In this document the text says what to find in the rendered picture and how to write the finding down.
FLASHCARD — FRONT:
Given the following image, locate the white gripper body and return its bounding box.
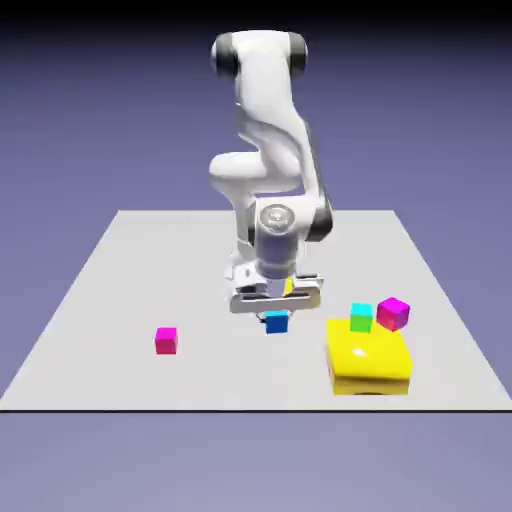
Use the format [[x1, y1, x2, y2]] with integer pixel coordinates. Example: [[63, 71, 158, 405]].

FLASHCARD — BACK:
[[228, 273, 325, 315]]

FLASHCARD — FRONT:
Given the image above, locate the small blue cube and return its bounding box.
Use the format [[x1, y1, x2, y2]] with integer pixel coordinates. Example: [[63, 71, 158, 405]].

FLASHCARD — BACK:
[[264, 310, 290, 335]]

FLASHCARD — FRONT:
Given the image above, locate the small green cube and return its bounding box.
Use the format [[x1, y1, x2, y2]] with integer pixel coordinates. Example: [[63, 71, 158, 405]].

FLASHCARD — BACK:
[[349, 302, 374, 334]]

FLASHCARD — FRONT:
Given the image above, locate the small pink cube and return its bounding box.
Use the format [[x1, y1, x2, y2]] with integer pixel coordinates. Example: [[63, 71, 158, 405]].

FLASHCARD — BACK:
[[154, 326, 179, 356]]

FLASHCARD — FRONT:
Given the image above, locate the small magenta cube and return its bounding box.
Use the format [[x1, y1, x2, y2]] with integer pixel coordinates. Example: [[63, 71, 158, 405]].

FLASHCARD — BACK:
[[375, 296, 412, 333]]

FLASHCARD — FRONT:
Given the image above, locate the large yellow box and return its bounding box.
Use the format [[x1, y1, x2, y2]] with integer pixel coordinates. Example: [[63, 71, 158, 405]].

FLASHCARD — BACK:
[[325, 317, 414, 397]]

